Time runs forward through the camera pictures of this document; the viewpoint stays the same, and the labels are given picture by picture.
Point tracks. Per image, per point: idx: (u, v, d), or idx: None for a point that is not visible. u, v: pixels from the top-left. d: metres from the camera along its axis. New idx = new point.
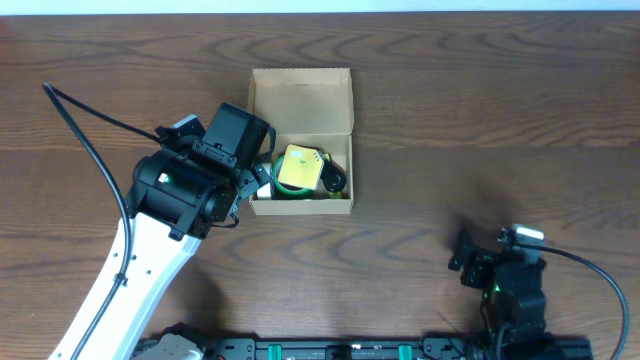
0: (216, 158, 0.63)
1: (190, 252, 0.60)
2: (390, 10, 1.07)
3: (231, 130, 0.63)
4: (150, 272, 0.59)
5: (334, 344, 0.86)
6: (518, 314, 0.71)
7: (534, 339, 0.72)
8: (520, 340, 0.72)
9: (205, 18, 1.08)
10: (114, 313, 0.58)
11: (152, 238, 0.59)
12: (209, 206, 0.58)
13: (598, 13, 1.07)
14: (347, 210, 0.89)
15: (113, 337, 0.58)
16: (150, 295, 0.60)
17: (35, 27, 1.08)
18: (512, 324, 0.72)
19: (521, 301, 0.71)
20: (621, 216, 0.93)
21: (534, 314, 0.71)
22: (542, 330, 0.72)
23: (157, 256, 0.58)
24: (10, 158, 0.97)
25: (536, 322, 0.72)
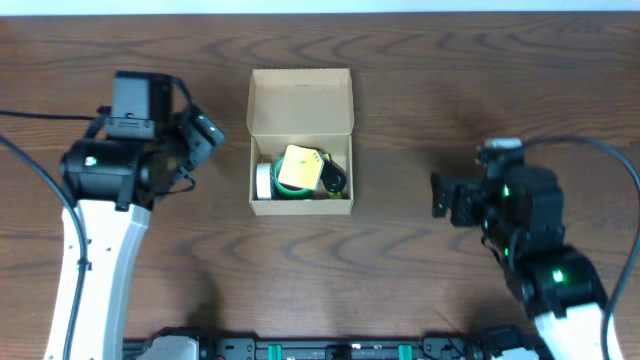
0: (132, 131, 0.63)
1: (143, 220, 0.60)
2: (389, 10, 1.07)
3: (139, 95, 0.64)
4: (111, 248, 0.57)
5: (334, 344, 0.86)
6: (533, 213, 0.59)
7: (551, 244, 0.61)
8: (535, 248, 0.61)
9: (205, 18, 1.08)
10: (88, 301, 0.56)
11: (102, 217, 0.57)
12: (144, 173, 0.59)
13: (597, 14, 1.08)
14: (348, 210, 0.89)
15: (96, 324, 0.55)
16: (119, 272, 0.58)
17: (35, 27, 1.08)
18: (526, 228, 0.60)
19: (536, 196, 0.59)
20: (620, 216, 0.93)
21: (550, 208, 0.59)
22: (560, 234, 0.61)
23: (113, 231, 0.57)
24: (10, 158, 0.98)
25: (553, 226, 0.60)
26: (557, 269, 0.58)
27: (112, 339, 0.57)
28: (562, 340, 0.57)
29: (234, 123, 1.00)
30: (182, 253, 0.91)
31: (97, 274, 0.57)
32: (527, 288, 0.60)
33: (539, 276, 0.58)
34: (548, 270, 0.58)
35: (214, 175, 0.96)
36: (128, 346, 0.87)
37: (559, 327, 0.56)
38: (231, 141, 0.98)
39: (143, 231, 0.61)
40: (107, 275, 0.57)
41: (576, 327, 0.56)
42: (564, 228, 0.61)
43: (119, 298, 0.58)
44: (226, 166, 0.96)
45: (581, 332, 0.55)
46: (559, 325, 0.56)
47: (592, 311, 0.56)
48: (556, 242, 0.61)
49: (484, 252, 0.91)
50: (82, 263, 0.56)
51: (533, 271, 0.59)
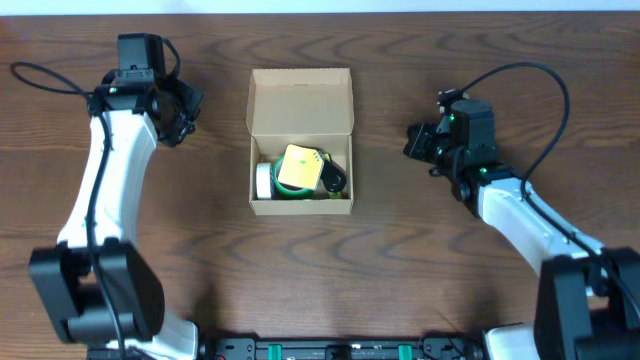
0: (138, 79, 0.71)
1: (151, 133, 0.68)
2: (389, 10, 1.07)
3: (139, 52, 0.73)
4: (129, 139, 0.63)
5: (334, 344, 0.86)
6: (470, 133, 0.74)
7: (487, 159, 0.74)
8: (473, 161, 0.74)
9: (205, 17, 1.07)
10: (109, 174, 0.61)
11: (123, 117, 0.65)
12: (155, 104, 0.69)
13: (597, 14, 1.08)
14: (348, 210, 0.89)
15: (112, 195, 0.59)
16: (134, 166, 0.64)
17: (36, 27, 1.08)
18: (465, 146, 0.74)
19: (471, 118, 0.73)
20: (620, 216, 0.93)
21: (482, 128, 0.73)
22: (494, 151, 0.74)
23: (130, 125, 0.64)
24: (10, 158, 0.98)
25: (488, 144, 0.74)
26: (484, 168, 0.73)
27: (128, 213, 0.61)
28: (493, 197, 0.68)
29: (234, 123, 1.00)
30: (181, 253, 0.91)
31: (117, 158, 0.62)
32: (464, 189, 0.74)
33: (473, 176, 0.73)
34: (477, 170, 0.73)
35: (214, 174, 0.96)
36: None
37: (486, 191, 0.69)
38: (232, 141, 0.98)
39: (150, 147, 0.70)
40: (125, 157, 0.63)
41: (501, 187, 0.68)
42: (497, 148, 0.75)
43: (133, 187, 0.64)
44: (226, 165, 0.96)
45: (500, 187, 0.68)
46: (487, 192, 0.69)
47: (512, 181, 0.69)
48: (490, 157, 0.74)
49: (483, 252, 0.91)
50: (105, 145, 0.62)
51: (468, 173, 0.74)
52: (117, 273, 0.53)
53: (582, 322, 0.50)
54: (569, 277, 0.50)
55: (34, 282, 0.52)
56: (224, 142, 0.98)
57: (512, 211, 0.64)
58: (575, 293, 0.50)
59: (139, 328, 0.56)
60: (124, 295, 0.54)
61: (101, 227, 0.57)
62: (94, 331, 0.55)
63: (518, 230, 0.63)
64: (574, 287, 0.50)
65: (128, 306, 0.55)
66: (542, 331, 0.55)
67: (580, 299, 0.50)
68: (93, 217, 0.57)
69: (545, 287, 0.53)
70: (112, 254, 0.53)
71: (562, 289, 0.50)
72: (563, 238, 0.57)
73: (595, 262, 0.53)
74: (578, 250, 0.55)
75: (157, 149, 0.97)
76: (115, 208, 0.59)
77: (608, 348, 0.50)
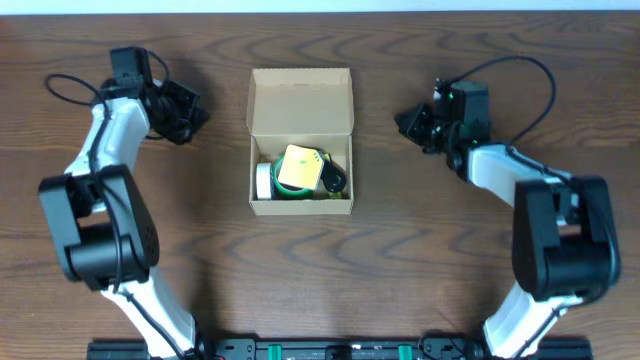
0: (129, 85, 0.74)
1: (146, 114, 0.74)
2: (389, 9, 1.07)
3: (127, 59, 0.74)
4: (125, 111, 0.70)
5: (334, 344, 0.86)
6: (466, 110, 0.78)
7: (480, 135, 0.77)
8: (467, 136, 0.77)
9: (205, 17, 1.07)
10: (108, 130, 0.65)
11: (122, 99, 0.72)
12: (147, 101, 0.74)
13: (598, 13, 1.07)
14: (347, 210, 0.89)
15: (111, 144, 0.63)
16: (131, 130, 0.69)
17: (34, 26, 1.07)
18: (461, 121, 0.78)
19: (467, 95, 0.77)
20: (619, 216, 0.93)
21: (478, 105, 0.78)
22: (486, 127, 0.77)
23: (124, 102, 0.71)
24: (9, 158, 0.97)
25: (482, 119, 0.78)
26: (475, 142, 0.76)
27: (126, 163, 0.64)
28: (481, 165, 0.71)
29: (234, 122, 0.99)
30: (181, 253, 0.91)
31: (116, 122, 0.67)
32: (457, 158, 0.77)
33: (466, 147, 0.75)
34: (470, 143, 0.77)
35: (214, 173, 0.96)
36: (129, 346, 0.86)
37: (475, 155, 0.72)
38: (232, 141, 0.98)
39: (144, 131, 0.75)
40: (122, 121, 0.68)
41: (483, 153, 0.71)
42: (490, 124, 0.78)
43: (130, 146, 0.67)
44: (226, 165, 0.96)
45: (486, 149, 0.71)
46: (475, 156, 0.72)
47: (496, 147, 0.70)
48: (483, 133, 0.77)
49: (483, 252, 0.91)
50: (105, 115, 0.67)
51: (463, 146, 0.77)
52: (119, 190, 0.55)
53: (550, 234, 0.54)
54: (539, 191, 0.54)
55: (48, 206, 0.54)
56: (224, 142, 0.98)
57: (493, 163, 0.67)
58: (544, 208, 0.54)
59: (138, 257, 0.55)
60: (126, 215, 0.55)
61: (103, 160, 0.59)
62: (95, 260, 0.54)
63: (499, 180, 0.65)
64: (545, 202, 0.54)
65: (129, 228, 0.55)
66: (520, 256, 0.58)
67: (549, 215, 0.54)
68: (96, 154, 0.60)
69: (518, 208, 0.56)
70: (113, 172, 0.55)
71: (533, 204, 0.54)
72: (537, 172, 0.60)
73: (567, 187, 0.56)
74: (550, 177, 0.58)
75: (156, 148, 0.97)
76: (115, 148, 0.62)
77: (575, 263, 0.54)
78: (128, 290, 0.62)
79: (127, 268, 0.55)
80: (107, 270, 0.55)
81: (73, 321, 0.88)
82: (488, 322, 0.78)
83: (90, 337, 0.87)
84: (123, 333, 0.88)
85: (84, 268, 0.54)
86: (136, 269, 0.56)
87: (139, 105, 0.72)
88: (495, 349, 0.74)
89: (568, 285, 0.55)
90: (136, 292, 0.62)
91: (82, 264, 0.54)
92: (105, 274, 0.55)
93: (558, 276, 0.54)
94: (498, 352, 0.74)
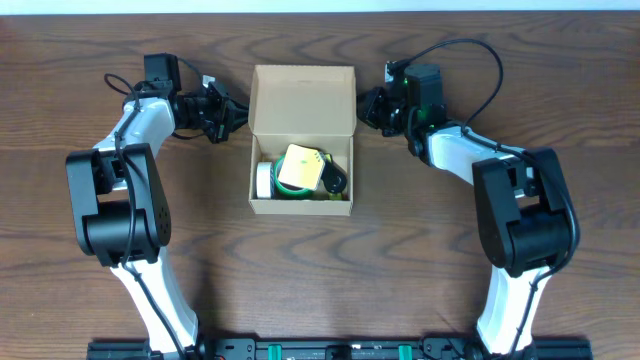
0: (160, 87, 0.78)
1: (171, 112, 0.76)
2: (389, 9, 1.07)
3: (160, 64, 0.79)
4: (153, 106, 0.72)
5: (334, 344, 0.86)
6: (421, 97, 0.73)
7: (436, 117, 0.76)
8: (425, 121, 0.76)
9: (205, 17, 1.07)
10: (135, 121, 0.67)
11: (152, 99, 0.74)
12: (176, 107, 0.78)
13: (597, 13, 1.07)
14: (347, 211, 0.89)
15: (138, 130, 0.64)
16: (158, 126, 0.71)
17: (35, 26, 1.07)
18: (418, 108, 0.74)
19: (421, 82, 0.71)
20: (619, 216, 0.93)
21: (433, 90, 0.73)
22: (442, 108, 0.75)
23: (156, 101, 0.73)
24: (9, 158, 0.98)
25: (439, 104, 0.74)
26: (433, 126, 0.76)
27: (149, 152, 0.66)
28: (437, 146, 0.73)
29: None
30: (181, 253, 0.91)
31: (145, 113, 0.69)
32: (418, 144, 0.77)
33: (425, 133, 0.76)
34: (427, 128, 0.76)
35: (214, 173, 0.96)
36: (129, 346, 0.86)
37: (433, 139, 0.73)
38: (231, 141, 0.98)
39: (167, 132, 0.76)
40: (150, 114, 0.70)
41: (445, 133, 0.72)
42: (444, 105, 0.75)
43: (154, 140, 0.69)
44: (226, 164, 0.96)
45: (444, 133, 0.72)
46: (434, 140, 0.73)
47: (454, 129, 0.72)
48: (439, 115, 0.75)
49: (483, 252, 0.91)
50: (135, 105, 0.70)
51: (422, 132, 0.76)
52: (142, 166, 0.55)
53: (511, 209, 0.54)
54: (494, 170, 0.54)
55: (72, 175, 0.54)
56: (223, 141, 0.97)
57: (451, 147, 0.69)
58: (502, 186, 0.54)
59: (150, 234, 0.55)
60: (145, 191, 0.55)
61: (129, 141, 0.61)
62: (109, 234, 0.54)
63: (458, 160, 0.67)
64: (503, 179, 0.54)
65: (144, 204, 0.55)
66: (485, 233, 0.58)
67: (507, 192, 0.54)
68: (123, 136, 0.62)
69: (476, 189, 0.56)
70: (137, 149, 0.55)
71: (489, 182, 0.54)
72: (491, 150, 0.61)
73: (521, 161, 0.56)
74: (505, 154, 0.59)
75: None
76: (141, 134, 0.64)
77: (540, 234, 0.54)
78: (136, 269, 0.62)
79: (139, 245, 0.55)
80: (119, 245, 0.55)
81: (73, 321, 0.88)
82: (479, 321, 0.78)
83: (90, 337, 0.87)
84: (123, 333, 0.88)
85: (98, 241, 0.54)
86: (147, 246, 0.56)
87: (168, 104, 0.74)
88: (491, 345, 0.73)
89: (536, 255, 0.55)
90: (143, 271, 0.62)
91: (97, 237, 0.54)
92: (117, 249, 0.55)
93: (523, 248, 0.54)
94: (494, 348, 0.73)
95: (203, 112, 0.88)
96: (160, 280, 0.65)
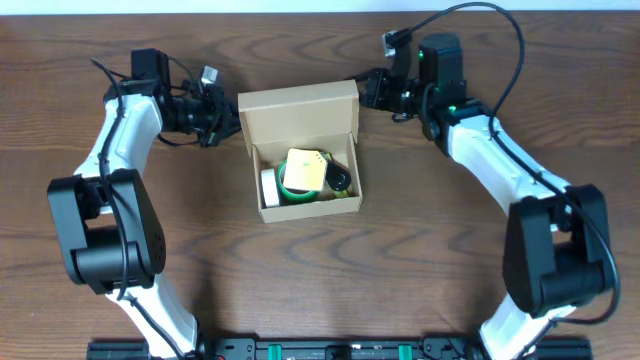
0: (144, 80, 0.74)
1: (158, 114, 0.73)
2: (389, 9, 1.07)
3: (150, 61, 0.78)
4: (139, 107, 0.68)
5: (334, 344, 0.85)
6: (438, 70, 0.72)
7: (455, 95, 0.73)
8: (442, 99, 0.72)
9: (205, 16, 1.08)
10: (120, 130, 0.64)
11: (135, 97, 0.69)
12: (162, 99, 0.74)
13: (597, 13, 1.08)
14: (355, 207, 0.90)
15: (124, 141, 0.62)
16: (142, 129, 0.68)
17: (36, 27, 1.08)
18: (435, 85, 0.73)
19: (439, 54, 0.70)
20: (619, 216, 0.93)
21: (451, 63, 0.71)
22: (462, 85, 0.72)
23: (139, 100, 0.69)
24: (9, 158, 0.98)
25: (456, 80, 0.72)
26: (452, 107, 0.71)
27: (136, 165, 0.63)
28: (461, 140, 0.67)
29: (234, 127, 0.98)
30: (181, 253, 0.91)
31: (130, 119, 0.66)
32: (434, 128, 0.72)
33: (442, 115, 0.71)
34: (446, 108, 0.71)
35: (214, 174, 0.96)
36: (129, 346, 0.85)
37: (455, 131, 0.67)
38: (232, 141, 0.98)
39: (154, 131, 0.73)
40: (135, 118, 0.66)
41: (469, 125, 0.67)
42: (465, 81, 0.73)
43: (140, 147, 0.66)
44: (227, 166, 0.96)
45: (467, 127, 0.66)
46: (457, 132, 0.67)
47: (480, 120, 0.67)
48: (458, 93, 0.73)
49: (483, 251, 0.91)
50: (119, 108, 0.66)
51: (437, 112, 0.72)
52: (128, 196, 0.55)
53: (544, 255, 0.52)
54: (530, 217, 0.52)
55: (54, 208, 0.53)
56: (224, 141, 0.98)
57: (479, 150, 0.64)
58: (539, 231, 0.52)
59: (144, 262, 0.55)
60: (133, 221, 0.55)
61: (114, 164, 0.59)
62: (101, 265, 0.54)
63: (483, 163, 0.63)
64: (538, 225, 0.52)
65: (135, 234, 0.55)
66: (512, 271, 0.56)
67: (541, 237, 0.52)
68: (107, 156, 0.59)
69: (511, 228, 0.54)
70: (122, 177, 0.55)
71: (529, 227, 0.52)
72: (529, 179, 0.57)
73: (561, 201, 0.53)
74: (544, 192, 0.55)
75: (157, 148, 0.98)
76: (127, 150, 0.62)
77: (569, 279, 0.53)
78: (131, 295, 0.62)
79: (133, 273, 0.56)
80: (112, 275, 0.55)
81: (73, 321, 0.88)
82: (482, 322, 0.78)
83: (89, 337, 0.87)
84: (123, 333, 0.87)
85: (89, 272, 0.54)
86: (141, 275, 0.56)
87: (153, 103, 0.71)
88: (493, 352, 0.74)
89: (563, 300, 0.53)
90: (139, 296, 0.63)
91: (88, 268, 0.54)
92: (111, 279, 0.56)
93: (554, 295, 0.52)
94: (497, 356, 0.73)
95: (193, 117, 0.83)
96: (157, 302, 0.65)
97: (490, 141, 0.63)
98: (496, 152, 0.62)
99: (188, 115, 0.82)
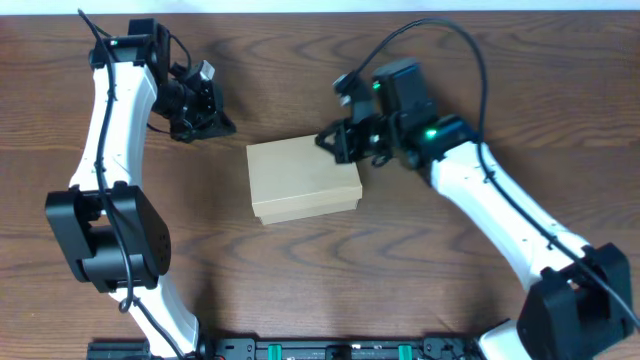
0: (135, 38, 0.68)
1: (153, 83, 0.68)
2: (388, 9, 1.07)
3: (146, 23, 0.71)
4: (131, 89, 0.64)
5: (334, 344, 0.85)
6: (399, 94, 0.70)
7: (426, 117, 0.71)
8: (414, 122, 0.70)
9: (206, 16, 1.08)
10: (115, 120, 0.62)
11: (126, 73, 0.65)
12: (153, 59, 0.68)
13: (596, 14, 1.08)
14: (354, 205, 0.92)
15: (120, 137, 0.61)
16: (138, 109, 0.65)
17: (36, 26, 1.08)
18: (401, 111, 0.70)
19: (395, 77, 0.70)
20: (620, 216, 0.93)
21: (409, 85, 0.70)
22: (429, 106, 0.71)
23: (133, 75, 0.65)
24: (8, 157, 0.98)
25: (421, 103, 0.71)
26: (430, 132, 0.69)
27: (135, 157, 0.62)
28: (451, 178, 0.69)
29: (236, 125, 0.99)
30: (181, 253, 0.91)
31: (122, 104, 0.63)
32: (412, 155, 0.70)
33: (418, 140, 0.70)
34: (423, 132, 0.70)
35: (214, 174, 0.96)
36: (129, 346, 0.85)
37: (442, 166, 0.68)
38: (231, 141, 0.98)
39: (152, 99, 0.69)
40: (129, 103, 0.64)
41: (455, 162, 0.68)
42: (432, 102, 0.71)
43: (138, 132, 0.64)
44: (226, 165, 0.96)
45: (458, 164, 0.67)
46: (442, 166, 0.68)
47: (468, 151, 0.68)
48: (428, 113, 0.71)
49: (482, 251, 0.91)
50: (109, 93, 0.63)
51: (413, 140, 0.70)
52: (128, 213, 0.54)
53: (571, 331, 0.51)
54: (553, 296, 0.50)
55: (53, 224, 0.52)
56: (224, 141, 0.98)
57: (477, 195, 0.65)
58: (566, 308, 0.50)
59: (149, 266, 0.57)
60: (135, 235, 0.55)
61: (111, 173, 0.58)
62: (108, 267, 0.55)
63: (482, 207, 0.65)
64: (563, 303, 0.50)
65: (137, 244, 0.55)
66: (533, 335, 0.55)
67: (568, 315, 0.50)
68: (102, 162, 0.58)
69: (534, 304, 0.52)
70: (123, 194, 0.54)
71: (556, 309, 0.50)
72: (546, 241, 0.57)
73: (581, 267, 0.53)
74: (561, 257, 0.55)
75: (157, 148, 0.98)
76: (125, 151, 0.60)
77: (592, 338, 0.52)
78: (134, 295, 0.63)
79: (137, 274, 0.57)
80: (115, 275, 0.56)
81: (73, 321, 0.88)
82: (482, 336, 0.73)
83: (90, 337, 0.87)
84: (123, 333, 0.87)
85: (96, 274, 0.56)
86: (144, 275, 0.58)
87: (147, 73, 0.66)
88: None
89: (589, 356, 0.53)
90: (143, 297, 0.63)
91: (94, 270, 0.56)
92: (116, 279, 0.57)
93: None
94: None
95: (187, 108, 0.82)
96: (161, 304, 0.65)
97: (486, 183, 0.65)
98: (494, 195, 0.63)
99: (182, 106, 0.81)
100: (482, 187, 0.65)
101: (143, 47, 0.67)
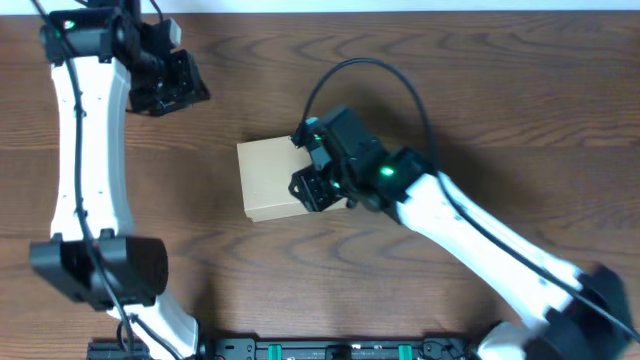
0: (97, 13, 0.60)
1: (125, 75, 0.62)
2: (388, 9, 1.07)
3: None
4: (101, 98, 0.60)
5: (334, 344, 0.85)
6: (339, 139, 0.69)
7: (376, 153, 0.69)
8: (363, 164, 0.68)
9: (205, 16, 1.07)
10: (90, 139, 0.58)
11: (93, 75, 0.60)
12: (121, 36, 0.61)
13: (596, 13, 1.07)
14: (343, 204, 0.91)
15: (99, 160, 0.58)
16: (113, 117, 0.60)
17: (35, 27, 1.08)
18: (348, 155, 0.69)
19: (330, 125, 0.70)
20: (619, 216, 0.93)
21: (346, 128, 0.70)
22: (374, 144, 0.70)
23: (100, 78, 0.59)
24: (8, 158, 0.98)
25: (365, 143, 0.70)
26: (385, 170, 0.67)
27: (117, 176, 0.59)
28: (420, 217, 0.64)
29: (236, 125, 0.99)
30: (181, 253, 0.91)
31: (95, 118, 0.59)
32: (373, 198, 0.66)
33: (376, 182, 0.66)
34: (378, 172, 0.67)
35: (213, 173, 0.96)
36: None
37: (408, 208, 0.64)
38: (231, 141, 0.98)
39: (128, 89, 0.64)
40: (102, 115, 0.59)
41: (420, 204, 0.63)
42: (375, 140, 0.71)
43: (117, 142, 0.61)
44: (226, 165, 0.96)
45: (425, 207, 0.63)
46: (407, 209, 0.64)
47: (430, 185, 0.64)
48: (376, 150, 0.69)
49: None
50: (77, 109, 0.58)
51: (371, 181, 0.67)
52: (116, 261, 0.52)
53: None
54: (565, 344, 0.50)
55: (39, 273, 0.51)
56: (224, 142, 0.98)
57: (452, 233, 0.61)
58: (579, 350, 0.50)
59: (143, 291, 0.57)
60: (127, 276, 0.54)
61: (94, 209, 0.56)
62: (101, 295, 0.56)
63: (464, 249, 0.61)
64: (574, 345, 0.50)
65: (131, 281, 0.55)
66: None
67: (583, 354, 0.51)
68: (83, 198, 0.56)
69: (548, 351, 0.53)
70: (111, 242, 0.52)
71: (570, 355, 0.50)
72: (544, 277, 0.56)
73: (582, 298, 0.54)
74: (558, 293, 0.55)
75: (156, 148, 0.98)
76: (105, 180, 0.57)
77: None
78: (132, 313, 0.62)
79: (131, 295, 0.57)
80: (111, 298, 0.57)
81: (73, 321, 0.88)
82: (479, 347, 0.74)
83: (90, 337, 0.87)
84: None
85: (89, 298, 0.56)
86: (140, 295, 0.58)
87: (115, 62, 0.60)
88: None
89: None
90: (141, 313, 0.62)
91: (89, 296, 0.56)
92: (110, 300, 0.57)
93: None
94: None
95: (161, 85, 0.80)
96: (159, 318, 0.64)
97: (460, 220, 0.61)
98: (469, 236, 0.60)
99: (155, 84, 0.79)
100: (457, 225, 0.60)
101: (107, 30, 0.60)
